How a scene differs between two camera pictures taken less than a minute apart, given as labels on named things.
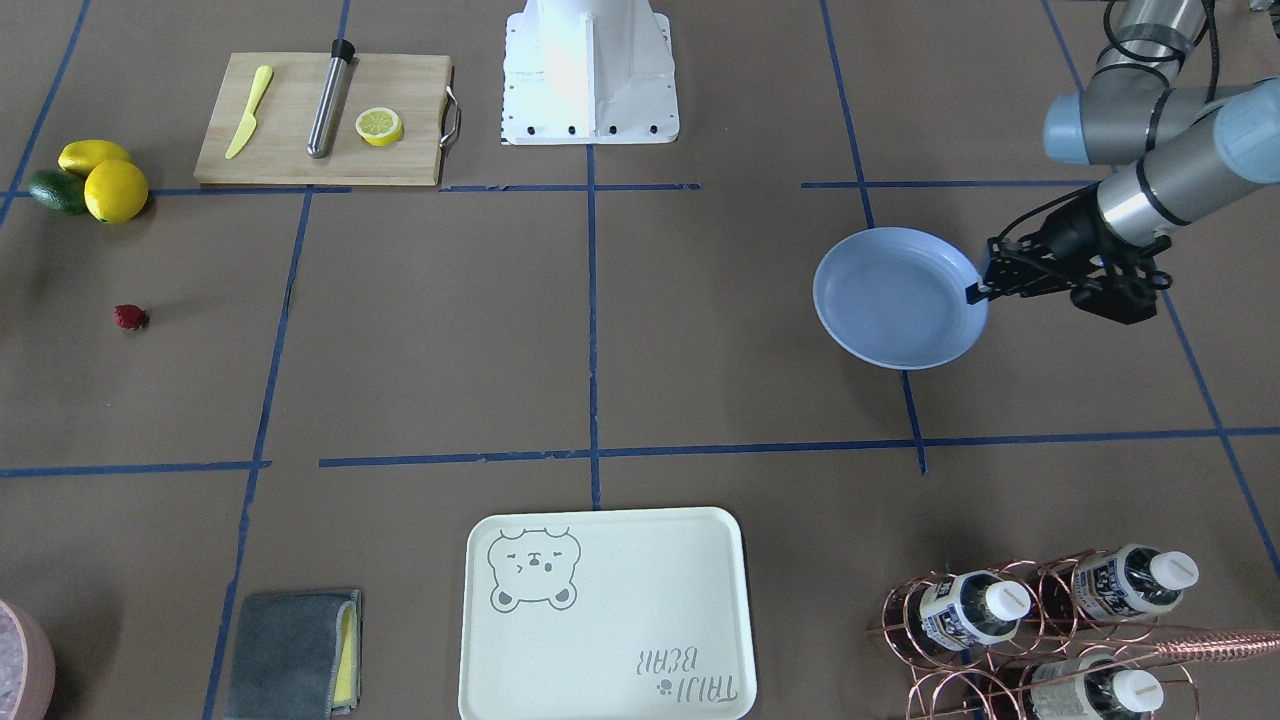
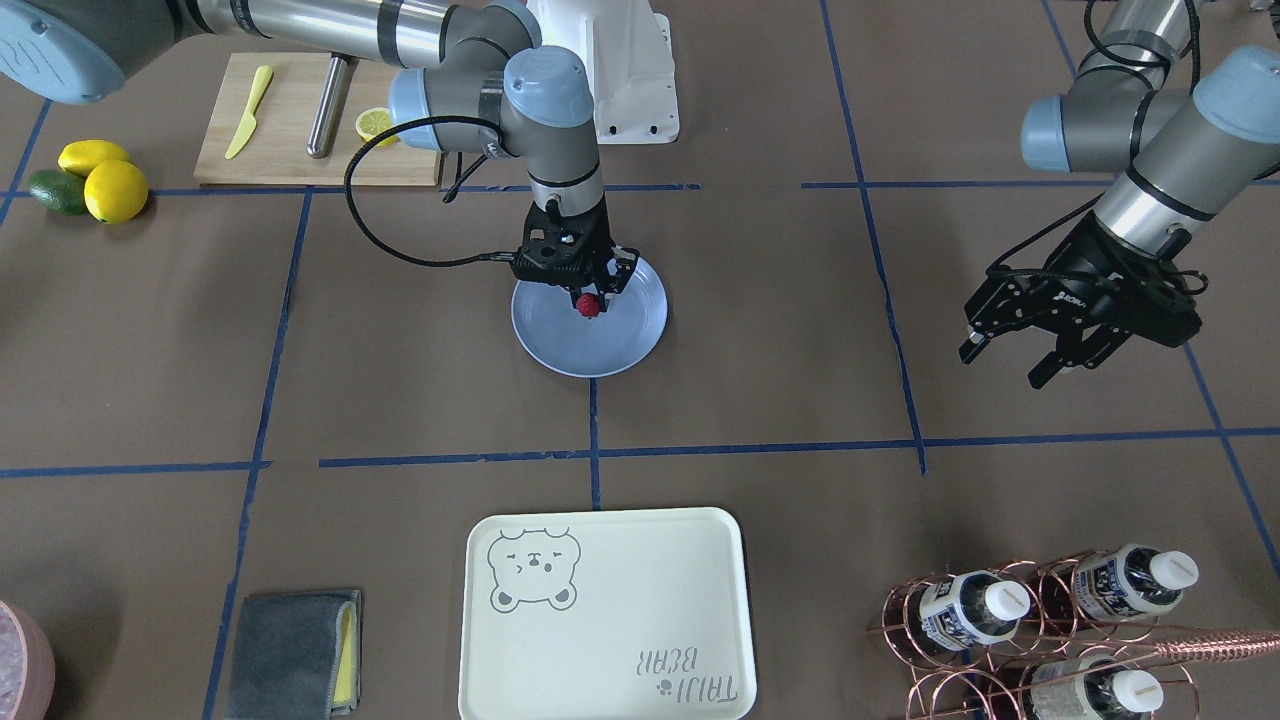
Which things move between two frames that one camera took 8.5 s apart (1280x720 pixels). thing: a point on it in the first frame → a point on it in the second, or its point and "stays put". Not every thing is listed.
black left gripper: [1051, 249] → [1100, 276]
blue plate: [897, 299] → [562, 339]
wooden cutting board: [383, 124] stays put
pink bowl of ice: [27, 679] stays put
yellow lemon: [115, 191] stays put
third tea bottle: [1094, 689] stays put
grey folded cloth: [298, 657] stays put
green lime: [60, 190] stays put
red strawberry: [130, 317] → [588, 304]
